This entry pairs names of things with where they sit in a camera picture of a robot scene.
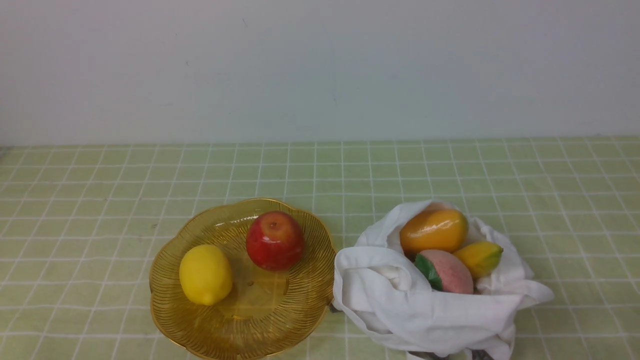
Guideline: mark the pink peach with green leaf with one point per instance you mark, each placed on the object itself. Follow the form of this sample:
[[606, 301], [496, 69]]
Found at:
[[444, 272]]

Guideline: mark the white cloth bag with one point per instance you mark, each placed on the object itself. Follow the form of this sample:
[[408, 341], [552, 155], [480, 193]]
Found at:
[[390, 300]]

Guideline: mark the yellow banana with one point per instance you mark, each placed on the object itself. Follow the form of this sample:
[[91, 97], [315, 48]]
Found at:
[[480, 258]]

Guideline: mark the amber ribbed glass fruit bowl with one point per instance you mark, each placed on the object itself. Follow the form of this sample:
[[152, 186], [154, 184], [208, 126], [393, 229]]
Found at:
[[266, 313]]

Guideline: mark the green checkered tablecloth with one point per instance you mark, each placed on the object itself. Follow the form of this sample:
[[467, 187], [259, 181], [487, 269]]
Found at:
[[80, 226]]

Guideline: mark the red apple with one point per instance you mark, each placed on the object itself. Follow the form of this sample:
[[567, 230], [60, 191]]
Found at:
[[275, 241]]

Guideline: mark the orange mango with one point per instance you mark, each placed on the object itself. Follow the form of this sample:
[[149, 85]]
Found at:
[[442, 229]]

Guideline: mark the yellow lemon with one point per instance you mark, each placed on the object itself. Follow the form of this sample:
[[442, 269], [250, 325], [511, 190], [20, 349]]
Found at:
[[205, 275]]

